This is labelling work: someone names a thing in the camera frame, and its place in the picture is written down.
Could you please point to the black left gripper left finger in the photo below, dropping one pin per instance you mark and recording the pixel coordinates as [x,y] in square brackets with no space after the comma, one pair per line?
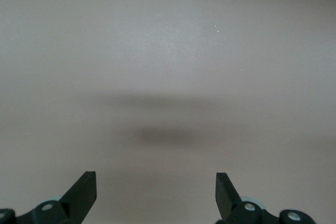
[81,197]

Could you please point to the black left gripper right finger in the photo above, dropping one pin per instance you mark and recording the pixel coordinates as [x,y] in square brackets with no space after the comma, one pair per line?
[225,197]

